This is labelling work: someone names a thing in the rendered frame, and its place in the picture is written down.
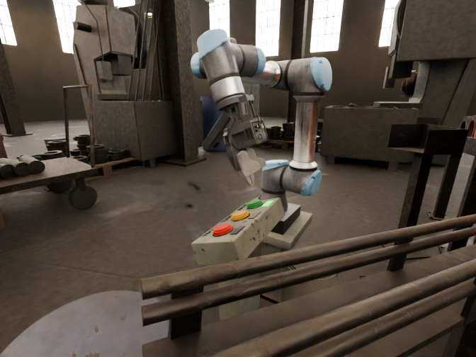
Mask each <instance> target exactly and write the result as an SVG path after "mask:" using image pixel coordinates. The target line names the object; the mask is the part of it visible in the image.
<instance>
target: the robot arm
mask: <svg viewBox="0 0 476 357"><path fill-rule="evenodd" d="M197 45H198V51H199V52H197V53H195V54H194V55H193V56H192V59H191V69H192V72H193V74H194V75H195V76H196V77H198V78H199V79H207V80H208V82H209V85H210V90H211V92H212V96H213V98H214V101H215V103H216V104H217V109H218V110H219V111H223V113H222V115H221V116H220V117H219V119H218V120H217V122H216V123H215V125H214V126H213V128H212V130H211V131H210V132H209V134H208V136H207V137H206V138H205V140H204V142H203V143H202V146H203V147H204V148H205V149H206V150H207V151H208V150H212V149H216V148H217V147H218V145H219V144H220V143H221V141H222V140H223V139H224V142H225V147H226V150H227V156H228V158H229V160H230V162H231V164H232V166H233V167H234V169H235V170H236V171H237V172H238V174H239V175H240V176H241V177H242V178H243V179H244V180H245V181H246V182H247V183H248V185H249V186H253V185H254V173H255V172H257V171H258V170H260V169H262V168H263V170H262V171H263V172H262V182H261V192H260V194H259V197H258V199H257V200H268V199H273V198H280V200H281V202H282V206H283V209H284V212H285V211H287V210H288V202H287V198H286V194H285V191H290V192H293V193H298V194H300V195H304V196H312V195H313V194H315V192H316V191H317V189H318V188H319V185H320V182H321V180H322V172H321V171H320V170H317V163H316V162H315V146H316V138H317V124H318V115H319V102H320V100H321V99H322V98H323V97H324V92H326V91H328V90H329V89H330V87H331V84H332V68H331V65H330V63H329V61H328V60H327V59H326V58H324V57H313V58H306V59H290V60H285V61H279V62H274V61H268V62H266V56H265V54H264V51H263V50H262V49H261V48H259V47H255V46H253V45H239V44H234V43H231V42H230V38H229V37H228V35H227V32H226V31H225V30H223V29H221V28H215V29H211V30H208V31H206V32H204V33H203V34H202V35H201V36H200V37H199V38H198V41H197ZM242 82H247V83H253V84H262V85H263V86H265V87H266V88H272V89H278V90H281V91H293V97H294V98H295V99H296V101H297V109H296V121H295V142H294V154H293V160H292V161H291V162H290V164H289V161H287V160H270V161H266V160H265V159H263V158H260V157H257V156H256V154H255V151H254V150H253V149H252V148H250V147H252V146H254V145H257V144H260V143H262V142H265V141H267V140H268V134H267V131H266V127H265V125H264V120H263V118H262V119H261V117H260V116H259V115H258V116H259V117H258V116H257V115H256V114H255V112H254V107H253V105H252V101H253V100H254V97H253V94H251V95H247V94H245V92H244V88H243V85H242ZM256 116H257V117H256ZM238 151H240V152H238Z"/></svg>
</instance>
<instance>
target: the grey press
mask: <svg viewBox="0 0 476 357"><path fill-rule="evenodd" d="M388 55H389V56H390V57H391V58H392V61H391V65H390V66H389V67H386V71H385V79H384V84H383V89H392V88H394V85H395V80H396V79H407V78H410V77H411V73H412V67H413V63H414V62H418V64H419V71H418V74H417V78H416V85H415V89H414V95H413V96H412V99H411V101H410V102H374V106H375V107H381V106H382V107H387V108H392V107H393V106H394V107H396V108H398V109H412V108H418V109H419V115H418V119H417V122H416V123H417V124H429V125H440V126H446V127H452V128H460V124H461V122H462V120H463V118H464V117H465V116H466V114H467V111H468V107H469V105H470V101H471V98H472V95H473V92H474V89H475V85H476V0H399V1H398V2H397V4H396V6H395V10H394V16H393V21H392V31H391V36H390V46H389V52H388ZM447 159H448V154H438V155H434V156H433V159H432V163H431V164H435V165H446V162H447Z"/></svg>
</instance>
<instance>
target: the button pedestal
mask: <svg viewBox="0 0 476 357"><path fill-rule="evenodd" d="M271 200H273V202H272V203H271V204H270V205H269V206H265V207H262V206H263V205H264V204H265V203H266V202H267V201H271ZM261 202H262V204H261V205H259V206H257V207H255V208H248V207H247V203H245V204H243V205H242V206H241V207H240V208H238V209H237V210H235V211H234V212H233V213H232V214H230V215H229V216H227V217H226V218H225V219H223V220H222V221H221V222H219V223H218V224H216V225H215V226H214V227H213V228H211V229H210V230H208V231H207V232H206V233H205V234H203V235H202V236H201V237H199V238H198V239H197V240H195V241H194V242H192V244H191V245H192V247H193V251H194V254H195V257H196V259H197V262H198V264H199V265H217V264H224V263H228V262H232V261H238V260H242V259H249V258H254V257H257V256H261V242H262V241H263V240H264V238H265V237H266V236H267V235H268V233H269V232H270V231H271V230H272V229H273V228H274V227H275V226H276V225H277V224H278V222H279V221H280V220H281V219H282V218H283V216H284V215H285V213H284V209H283V206H282V202H281V199H280V198H273V199H268V200H262V201H261ZM241 210H246V211H248V214H249V215H248V216H246V217H245V218H242V219H240V220H233V219H232V215H233V214H234V213H236V212H238V211H241ZM256 212H261V213H259V214H258V215H257V216H256V217H255V218H254V219H248V218H249V217H250V216H251V215H253V214H254V213H256ZM226 223H228V224H230V225H231V226H232V229H231V230H230V231H229V232H227V233H224V234H221V235H214V234H213V230H214V228H215V227H217V226H218V225H222V224H226ZM238 226H245V227H244V228H243V229H242V230H241V231H240V232H239V233H238V234H231V233H232V232H233V231H234V230H235V229H236V228H238ZM260 277H261V274H260V273H258V274H254V275H251V276H245V277H242V278H236V279H233V280H227V281H224V282H221V283H218V285H219V287H222V286H226V285H231V284H235V283H240V282H244V281H249V280H252V279H255V278H260ZM259 307H260V295H256V296H253V297H248V298H246V299H243V300H238V301H235V302H231V303H227V304H225V305H220V306H219V308H220V321H222V320H224V319H229V318H231V317H236V316H238V315H242V314H245V313H248V312H252V311H254V310H259Z"/></svg>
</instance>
